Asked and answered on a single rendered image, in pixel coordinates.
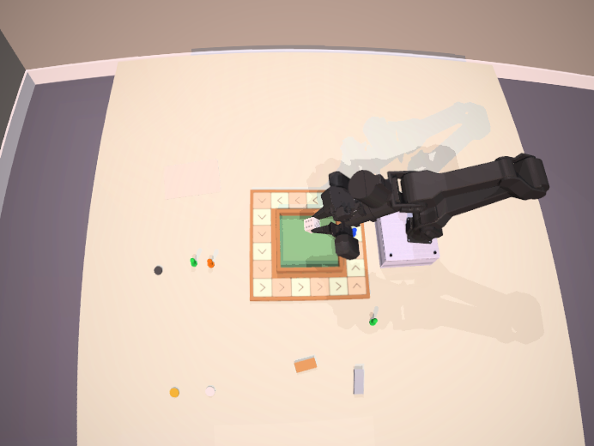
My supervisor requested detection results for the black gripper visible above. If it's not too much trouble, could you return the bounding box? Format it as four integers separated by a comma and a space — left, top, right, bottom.
311, 172, 377, 261

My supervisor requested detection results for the white die with black pips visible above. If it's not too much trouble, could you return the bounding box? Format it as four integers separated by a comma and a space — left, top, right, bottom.
304, 217, 320, 233

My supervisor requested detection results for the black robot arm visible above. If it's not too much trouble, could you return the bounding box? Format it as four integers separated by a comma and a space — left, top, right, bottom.
321, 153, 550, 244

